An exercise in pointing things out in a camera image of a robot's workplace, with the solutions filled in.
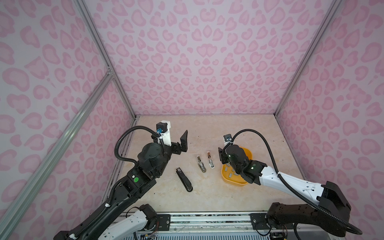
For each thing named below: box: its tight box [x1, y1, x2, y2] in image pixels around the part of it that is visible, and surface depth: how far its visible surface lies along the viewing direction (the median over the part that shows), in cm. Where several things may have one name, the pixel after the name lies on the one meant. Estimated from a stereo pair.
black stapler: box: [175, 167, 193, 193], surface depth 86 cm
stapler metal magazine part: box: [197, 156, 207, 173], surface depth 94 cm
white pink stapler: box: [207, 151, 215, 169], surface depth 95 cm
